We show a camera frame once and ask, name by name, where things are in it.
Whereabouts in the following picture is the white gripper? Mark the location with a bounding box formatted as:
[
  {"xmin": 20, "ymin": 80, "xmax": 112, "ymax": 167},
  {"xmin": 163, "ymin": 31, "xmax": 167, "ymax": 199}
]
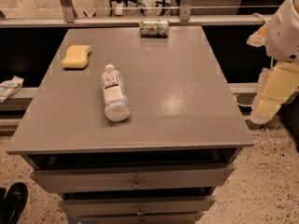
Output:
[{"xmin": 247, "ymin": 0, "xmax": 299, "ymax": 124}]

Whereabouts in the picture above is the green white 7up can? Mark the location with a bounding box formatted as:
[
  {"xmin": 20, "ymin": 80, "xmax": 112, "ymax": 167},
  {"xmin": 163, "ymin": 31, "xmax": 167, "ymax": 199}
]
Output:
[{"xmin": 139, "ymin": 20, "xmax": 169, "ymax": 36}]

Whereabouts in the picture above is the grey drawer cabinet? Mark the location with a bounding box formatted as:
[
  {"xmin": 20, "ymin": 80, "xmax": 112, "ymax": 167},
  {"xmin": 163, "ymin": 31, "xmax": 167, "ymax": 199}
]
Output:
[{"xmin": 7, "ymin": 26, "xmax": 253, "ymax": 224}]

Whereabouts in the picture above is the clear plastic tea bottle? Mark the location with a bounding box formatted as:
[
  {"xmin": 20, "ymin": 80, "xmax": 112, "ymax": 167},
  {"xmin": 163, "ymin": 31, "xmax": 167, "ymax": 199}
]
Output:
[{"xmin": 101, "ymin": 64, "xmax": 130, "ymax": 122}]

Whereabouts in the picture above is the yellow sponge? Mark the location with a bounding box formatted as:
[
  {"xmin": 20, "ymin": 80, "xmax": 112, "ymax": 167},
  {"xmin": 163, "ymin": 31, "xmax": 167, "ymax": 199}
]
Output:
[{"xmin": 61, "ymin": 45, "xmax": 92, "ymax": 69}]

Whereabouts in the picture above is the grey metal railing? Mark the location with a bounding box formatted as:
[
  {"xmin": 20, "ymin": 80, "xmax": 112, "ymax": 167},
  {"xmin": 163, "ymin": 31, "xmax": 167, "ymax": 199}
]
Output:
[{"xmin": 0, "ymin": 0, "xmax": 284, "ymax": 28}]

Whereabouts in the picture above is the black shoe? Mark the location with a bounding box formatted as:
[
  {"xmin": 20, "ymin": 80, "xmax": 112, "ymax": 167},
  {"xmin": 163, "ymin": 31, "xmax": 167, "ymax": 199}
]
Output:
[{"xmin": 0, "ymin": 182, "xmax": 28, "ymax": 224}]

